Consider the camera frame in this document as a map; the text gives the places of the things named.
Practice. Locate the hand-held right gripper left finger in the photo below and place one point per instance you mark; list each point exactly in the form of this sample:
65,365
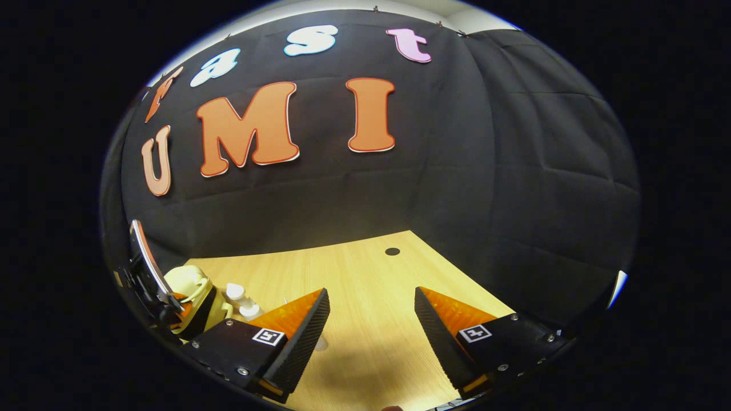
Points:
302,342

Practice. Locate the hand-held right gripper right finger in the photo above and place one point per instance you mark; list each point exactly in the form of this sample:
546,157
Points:
437,337

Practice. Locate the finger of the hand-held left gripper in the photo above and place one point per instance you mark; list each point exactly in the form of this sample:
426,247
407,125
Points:
200,314
149,260

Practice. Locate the pale yellow suitcase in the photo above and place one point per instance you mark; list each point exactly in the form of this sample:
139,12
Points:
188,282

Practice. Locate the white pump bottle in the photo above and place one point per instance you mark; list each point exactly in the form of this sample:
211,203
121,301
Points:
235,292

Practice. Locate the row of small cloth clips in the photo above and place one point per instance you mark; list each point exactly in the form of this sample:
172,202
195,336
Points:
376,9

